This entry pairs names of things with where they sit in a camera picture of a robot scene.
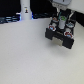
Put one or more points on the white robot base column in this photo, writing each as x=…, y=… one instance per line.
x=26, y=13

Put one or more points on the white kcup with green lid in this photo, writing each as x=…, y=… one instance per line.
x=62, y=21

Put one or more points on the black kcup holder drawer box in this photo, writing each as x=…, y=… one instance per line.
x=63, y=37

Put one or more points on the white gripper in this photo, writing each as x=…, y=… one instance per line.
x=61, y=4

